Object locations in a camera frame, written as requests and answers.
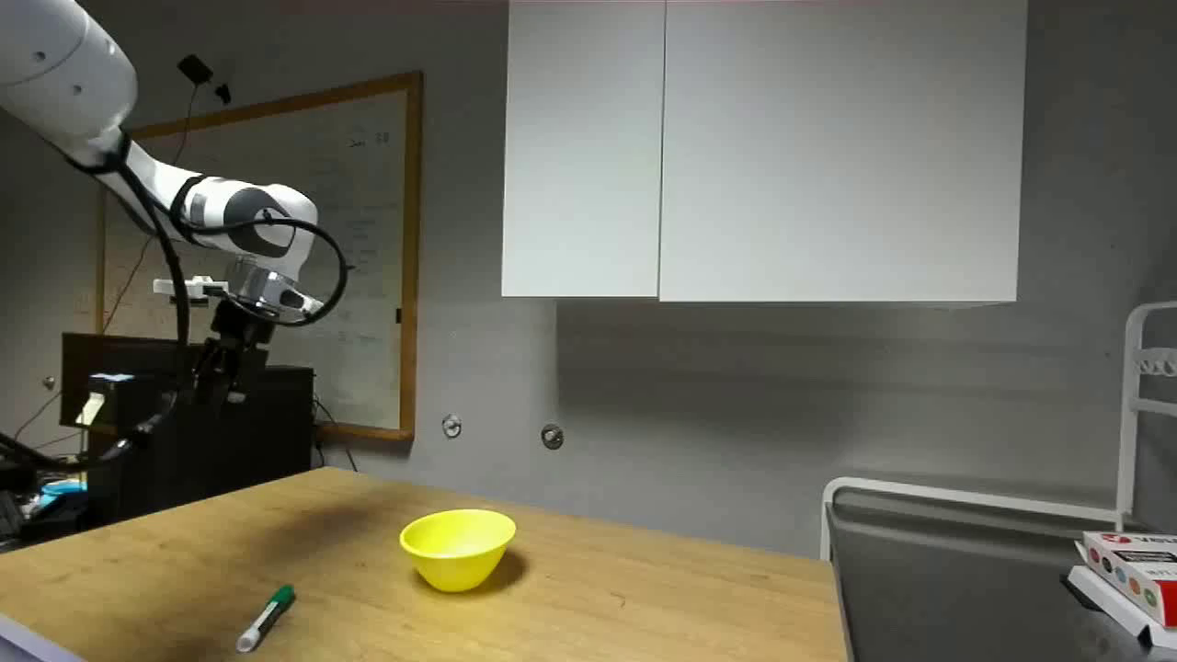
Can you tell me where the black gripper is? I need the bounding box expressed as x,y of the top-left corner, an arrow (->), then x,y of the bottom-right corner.
185,296 -> 278,411

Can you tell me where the green capped white marker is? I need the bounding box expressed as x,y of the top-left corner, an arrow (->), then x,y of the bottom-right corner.
230,581 -> 299,660

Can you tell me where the yellow plastic bowl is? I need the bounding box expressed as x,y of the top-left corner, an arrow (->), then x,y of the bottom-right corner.
397,507 -> 517,595

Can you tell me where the black computer monitor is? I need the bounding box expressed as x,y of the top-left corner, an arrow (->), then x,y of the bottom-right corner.
60,332 -> 315,520

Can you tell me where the wood framed whiteboard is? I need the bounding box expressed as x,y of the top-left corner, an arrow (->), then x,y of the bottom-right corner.
93,70 -> 428,444

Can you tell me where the blue object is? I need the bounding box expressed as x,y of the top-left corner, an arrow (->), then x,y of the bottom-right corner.
19,475 -> 93,520

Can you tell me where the dark grey cart surface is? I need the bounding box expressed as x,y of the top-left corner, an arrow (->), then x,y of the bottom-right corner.
826,486 -> 1177,662

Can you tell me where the red and white box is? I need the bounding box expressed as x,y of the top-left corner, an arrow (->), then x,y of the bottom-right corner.
1062,529 -> 1177,651

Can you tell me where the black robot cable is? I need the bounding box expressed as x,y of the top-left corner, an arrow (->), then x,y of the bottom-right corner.
70,134 -> 354,408

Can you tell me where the black wall mounted camera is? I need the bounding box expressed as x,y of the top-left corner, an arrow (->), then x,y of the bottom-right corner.
174,52 -> 236,106

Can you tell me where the white wall cabinet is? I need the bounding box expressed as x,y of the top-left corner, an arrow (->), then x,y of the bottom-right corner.
495,0 -> 1030,305

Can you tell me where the white metal rack frame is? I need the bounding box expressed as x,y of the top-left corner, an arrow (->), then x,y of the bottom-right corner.
816,299 -> 1177,568

